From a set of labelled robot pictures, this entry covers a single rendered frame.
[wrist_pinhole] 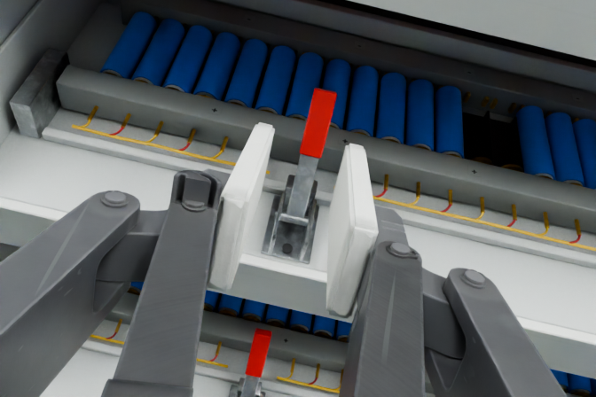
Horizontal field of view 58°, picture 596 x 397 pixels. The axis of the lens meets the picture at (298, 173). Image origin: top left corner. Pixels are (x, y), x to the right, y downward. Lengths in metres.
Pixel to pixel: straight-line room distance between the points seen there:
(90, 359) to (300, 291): 0.21
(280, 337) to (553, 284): 0.21
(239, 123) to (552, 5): 0.18
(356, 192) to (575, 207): 0.23
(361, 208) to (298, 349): 0.31
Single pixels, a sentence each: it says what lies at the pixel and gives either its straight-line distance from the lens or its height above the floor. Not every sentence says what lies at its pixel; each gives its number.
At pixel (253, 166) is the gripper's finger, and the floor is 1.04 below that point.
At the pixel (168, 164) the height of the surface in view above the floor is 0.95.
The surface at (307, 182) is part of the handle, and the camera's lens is 0.29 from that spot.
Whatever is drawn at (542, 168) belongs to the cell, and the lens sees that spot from 0.38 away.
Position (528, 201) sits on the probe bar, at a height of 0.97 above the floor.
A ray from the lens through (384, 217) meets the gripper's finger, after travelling 0.17.
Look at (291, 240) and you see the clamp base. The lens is 0.31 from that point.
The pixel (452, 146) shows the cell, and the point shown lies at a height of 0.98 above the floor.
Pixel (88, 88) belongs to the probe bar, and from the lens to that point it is 0.35.
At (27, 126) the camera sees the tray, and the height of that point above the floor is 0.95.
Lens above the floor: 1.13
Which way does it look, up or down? 33 degrees down
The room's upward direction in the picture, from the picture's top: 14 degrees clockwise
